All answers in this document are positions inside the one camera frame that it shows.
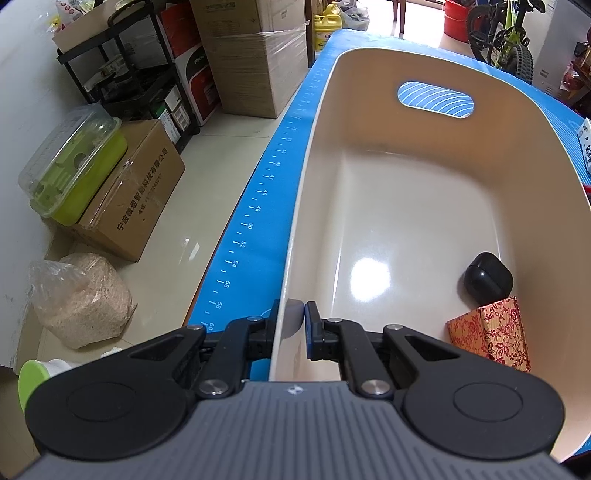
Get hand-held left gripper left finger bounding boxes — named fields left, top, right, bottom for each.
left=127, top=299, right=282, bottom=400

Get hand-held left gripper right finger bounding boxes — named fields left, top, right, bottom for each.
left=304, top=300, right=462, bottom=398

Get cream plastic storage bin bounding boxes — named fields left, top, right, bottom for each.
left=269, top=46, right=591, bottom=463

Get blue ruled mat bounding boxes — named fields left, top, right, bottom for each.
left=187, top=28, right=591, bottom=467

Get brown printed cardboard box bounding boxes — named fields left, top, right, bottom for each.
left=76, top=119, right=186, bottom=263

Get clear bag of grain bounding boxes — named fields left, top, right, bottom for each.
left=28, top=253, right=138, bottom=350

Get red floral gift box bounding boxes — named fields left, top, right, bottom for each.
left=446, top=296, right=532, bottom=373

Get black earbuds case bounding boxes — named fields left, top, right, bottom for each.
left=464, top=252, right=515, bottom=306

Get small white green box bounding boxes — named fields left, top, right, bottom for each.
left=157, top=85, right=192, bottom=141

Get green lidded white container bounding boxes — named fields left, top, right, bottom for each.
left=17, top=359, right=81, bottom=411

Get green container with clear lid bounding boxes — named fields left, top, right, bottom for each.
left=18, top=104, right=128, bottom=227

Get white red appliance carton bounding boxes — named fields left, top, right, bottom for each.
left=178, top=44, right=222, bottom=126

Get large wrapped cardboard box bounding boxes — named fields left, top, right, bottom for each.
left=203, top=21, right=309, bottom=119

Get black shelf rack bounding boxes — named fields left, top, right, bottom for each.
left=57, top=0, right=200, bottom=153

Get yellow plastic jug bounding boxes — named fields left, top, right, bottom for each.
left=314, top=2, right=345, bottom=54

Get grey plastic bag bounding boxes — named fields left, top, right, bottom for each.
left=339, top=4, right=371, bottom=31

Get flat labelled cardboard box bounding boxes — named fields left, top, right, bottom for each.
left=189, top=0, right=260, bottom=34

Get white tissue packet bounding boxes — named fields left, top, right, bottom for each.
left=578, top=117, right=591, bottom=174

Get red bucket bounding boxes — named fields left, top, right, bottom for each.
left=442, top=0, right=476, bottom=40

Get green black bicycle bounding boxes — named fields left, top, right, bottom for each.
left=465, top=0, right=548, bottom=86

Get open cardboard box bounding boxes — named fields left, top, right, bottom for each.
left=52, top=0, right=155, bottom=52

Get red packaged goods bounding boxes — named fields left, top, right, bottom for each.
left=561, top=41, right=591, bottom=112

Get white printed packet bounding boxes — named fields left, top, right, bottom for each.
left=54, top=0, right=94, bottom=25

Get white cabinet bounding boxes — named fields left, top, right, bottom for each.
left=531, top=0, right=591, bottom=100

